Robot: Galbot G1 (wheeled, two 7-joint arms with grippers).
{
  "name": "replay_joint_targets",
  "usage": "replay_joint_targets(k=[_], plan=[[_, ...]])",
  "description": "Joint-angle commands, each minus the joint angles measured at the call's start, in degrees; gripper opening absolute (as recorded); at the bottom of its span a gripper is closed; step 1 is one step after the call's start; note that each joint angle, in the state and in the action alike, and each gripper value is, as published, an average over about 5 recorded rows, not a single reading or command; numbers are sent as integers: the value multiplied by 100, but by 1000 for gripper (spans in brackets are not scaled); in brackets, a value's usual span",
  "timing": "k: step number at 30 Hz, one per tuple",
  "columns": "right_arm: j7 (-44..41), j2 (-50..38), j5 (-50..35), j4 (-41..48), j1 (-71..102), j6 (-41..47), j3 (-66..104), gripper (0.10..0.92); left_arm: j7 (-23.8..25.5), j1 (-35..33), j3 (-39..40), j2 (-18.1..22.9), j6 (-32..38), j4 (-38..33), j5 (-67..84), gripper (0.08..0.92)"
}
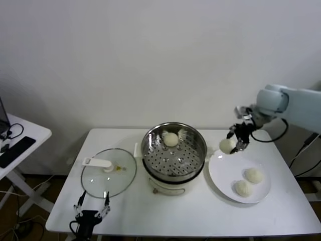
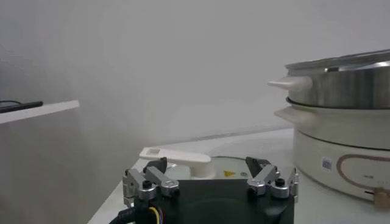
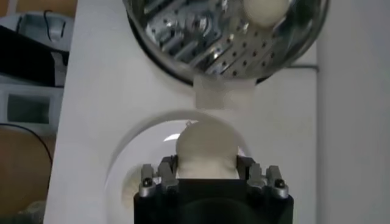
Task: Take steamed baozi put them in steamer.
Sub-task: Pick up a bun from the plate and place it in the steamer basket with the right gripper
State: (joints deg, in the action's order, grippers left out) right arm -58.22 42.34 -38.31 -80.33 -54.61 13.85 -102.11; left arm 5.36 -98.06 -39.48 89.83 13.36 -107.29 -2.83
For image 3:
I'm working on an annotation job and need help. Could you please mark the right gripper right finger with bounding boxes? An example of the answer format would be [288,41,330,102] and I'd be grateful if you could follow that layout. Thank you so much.
[236,155,289,200]

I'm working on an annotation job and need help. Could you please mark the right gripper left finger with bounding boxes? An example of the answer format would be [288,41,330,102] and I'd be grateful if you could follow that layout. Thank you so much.
[138,155,180,198]

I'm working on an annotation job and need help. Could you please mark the stainless steel steamer basket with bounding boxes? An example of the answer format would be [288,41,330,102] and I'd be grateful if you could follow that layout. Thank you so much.
[121,0,332,110]

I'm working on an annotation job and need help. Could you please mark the white round plate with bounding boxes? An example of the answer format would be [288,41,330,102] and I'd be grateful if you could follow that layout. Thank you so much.
[103,109,254,224]

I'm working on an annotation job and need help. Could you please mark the white box with grey window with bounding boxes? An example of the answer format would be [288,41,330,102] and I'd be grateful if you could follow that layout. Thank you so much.
[0,83,63,136]

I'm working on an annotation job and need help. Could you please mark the grey pot power cord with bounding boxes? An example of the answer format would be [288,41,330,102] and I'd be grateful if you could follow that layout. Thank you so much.
[286,62,319,72]

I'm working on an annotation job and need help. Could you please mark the black floor cable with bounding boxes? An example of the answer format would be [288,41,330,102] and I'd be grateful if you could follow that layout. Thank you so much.
[0,122,54,186]

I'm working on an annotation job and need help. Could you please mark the white device with black cord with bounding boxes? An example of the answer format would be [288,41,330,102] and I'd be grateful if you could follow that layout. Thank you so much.
[15,10,76,53]

